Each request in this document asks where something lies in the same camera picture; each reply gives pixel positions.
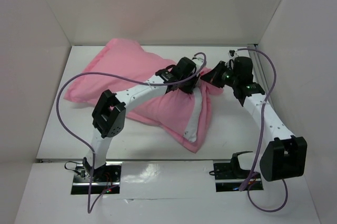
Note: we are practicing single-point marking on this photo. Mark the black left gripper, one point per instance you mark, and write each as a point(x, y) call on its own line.
point(194, 81)

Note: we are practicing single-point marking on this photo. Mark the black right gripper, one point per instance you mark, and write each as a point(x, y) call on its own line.
point(215, 72)

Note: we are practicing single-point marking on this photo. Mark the pink satin pillowcase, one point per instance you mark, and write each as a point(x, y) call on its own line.
point(170, 112)

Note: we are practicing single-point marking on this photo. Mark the white pillow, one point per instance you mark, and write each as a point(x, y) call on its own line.
point(191, 129)

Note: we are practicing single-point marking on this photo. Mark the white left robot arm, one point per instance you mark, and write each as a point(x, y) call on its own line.
point(111, 109)

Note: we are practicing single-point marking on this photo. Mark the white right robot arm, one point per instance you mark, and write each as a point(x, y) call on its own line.
point(285, 154)

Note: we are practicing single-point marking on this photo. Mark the aluminium frame rail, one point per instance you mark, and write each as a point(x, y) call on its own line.
point(262, 70)

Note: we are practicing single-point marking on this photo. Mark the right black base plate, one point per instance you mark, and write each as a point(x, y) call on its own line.
point(228, 174)

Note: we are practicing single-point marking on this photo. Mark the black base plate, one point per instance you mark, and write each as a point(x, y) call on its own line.
point(228, 174)
point(109, 180)

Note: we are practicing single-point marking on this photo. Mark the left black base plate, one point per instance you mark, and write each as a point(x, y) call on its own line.
point(109, 180)

